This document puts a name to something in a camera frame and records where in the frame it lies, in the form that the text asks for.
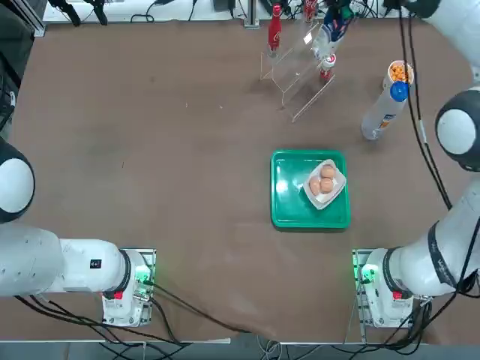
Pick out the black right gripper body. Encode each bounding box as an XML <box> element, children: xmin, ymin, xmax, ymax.
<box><xmin>325</xmin><ymin>0</ymin><xmax>356</xmax><ymax>13</ymax></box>

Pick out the blue white milk carton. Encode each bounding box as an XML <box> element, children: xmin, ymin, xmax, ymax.
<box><xmin>310</xmin><ymin>5</ymin><xmax>356</xmax><ymax>61</ymax></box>

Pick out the clear acrylic display stand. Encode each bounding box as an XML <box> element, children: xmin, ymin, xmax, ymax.
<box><xmin>259</xmin><ymin>20</ymin><xmax>338</xmax><ymax>124</ymax></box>

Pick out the black stand leg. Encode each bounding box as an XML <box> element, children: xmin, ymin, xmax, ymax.
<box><xmin>48</xmin><ymin>0</ymin><xmax>82</xmax><ymax>28</ymax></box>
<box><xmin>85</xmin><ymin>0</ymin><xmax>110</xmax><ymax>26</ymax></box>

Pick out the red cola can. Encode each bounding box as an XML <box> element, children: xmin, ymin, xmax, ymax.
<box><xmin>302</xmin><ymin>0</ymin><xmax>320</xmax><ymax>24</ymax></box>

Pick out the red yogurt bottle white cap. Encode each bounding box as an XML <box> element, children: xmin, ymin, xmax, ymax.
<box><xmin>319</xmin><ymin>52</ymin><xmax>338</xmax><ymax>82</ymax></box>

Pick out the red cola bottle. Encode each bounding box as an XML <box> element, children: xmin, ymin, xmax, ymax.
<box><xmin>266</xmin><ymin>3</ymin><xmax>284</xmax><ymax>58</ymax></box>

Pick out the white cup of popcorn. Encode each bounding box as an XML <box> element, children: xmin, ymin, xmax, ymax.
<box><xmin>381</xmin><ymin>60</ymin><xmax>415</xmax><ymax>94</ymax></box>

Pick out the clear bottle with blue cap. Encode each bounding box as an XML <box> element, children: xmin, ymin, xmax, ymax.
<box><xmin>360</xmin><ymin>79</ymin><xmax>410</xmax><ymax>142</ymax></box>

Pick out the white egg holder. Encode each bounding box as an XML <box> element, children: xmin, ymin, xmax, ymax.
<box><xmin>302</xmin><ymin>158</ymin><xmax>347</xmax><ymax>211</ymax></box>

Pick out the green plastic tray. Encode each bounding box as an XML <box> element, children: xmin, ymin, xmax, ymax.
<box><xmin>269</xmin><ymin>148</ymin><xmax>353</xmax><ymax>231</ymax></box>

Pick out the aluminium profile post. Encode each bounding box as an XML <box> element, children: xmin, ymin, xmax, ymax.
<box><xmin>244</xmin><ymin>0</ymin><xmax>260</xmax><ymax>29</ymax></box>

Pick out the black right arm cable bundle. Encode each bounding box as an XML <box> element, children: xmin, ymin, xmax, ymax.
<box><xmin>397</xmin><ymin>5</ymin><xmax>453</xmax><ymax>210</ymax></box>

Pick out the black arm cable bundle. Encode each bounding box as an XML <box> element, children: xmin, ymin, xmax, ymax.
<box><xmin>397</xmin><ymin>5</ymin><xmax>453</xmax><ymax>210</ymax></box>
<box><xmin>13</xmin><ymin>294</ymin><xmax>185</xmax><ymax>345</ymax></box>

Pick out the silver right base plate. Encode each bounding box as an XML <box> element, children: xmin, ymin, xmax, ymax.
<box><xmin>351</xmin><ymin>247</ymin><xmax>380</xmax><ymax>328</ymax></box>

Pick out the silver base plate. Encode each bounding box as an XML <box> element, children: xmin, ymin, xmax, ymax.
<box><xmin>118</xmin><ymin>247</ymin><xmax>158</xmax><ymax>326</ymax></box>
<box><xmin>351</xmin><ymin>247</ymin><xmax>380</xmax><ymax>328</ymax></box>

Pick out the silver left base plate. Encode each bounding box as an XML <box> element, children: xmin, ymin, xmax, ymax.
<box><xmin>118</xmin><ymin>247</ymin><xmax>158</xmax><ymax>326</ymax></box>

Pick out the black right base cable bundle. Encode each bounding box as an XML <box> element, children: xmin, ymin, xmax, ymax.
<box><xmin>380</xmin><ymin>269</ymin><xmax>480</xmax><ymax>347</ymax></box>

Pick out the black left base cable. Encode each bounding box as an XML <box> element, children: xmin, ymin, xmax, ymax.
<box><xmin>148</xmin><ymin>281</ymin><xmax>263</xmax><ymax>336</ymax></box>

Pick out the black left arm cable bundle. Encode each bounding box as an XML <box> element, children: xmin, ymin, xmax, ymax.
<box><xmin>13</xmin><ymin>294</ymin><xmax>185</xmax><ymax>345</ymax></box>

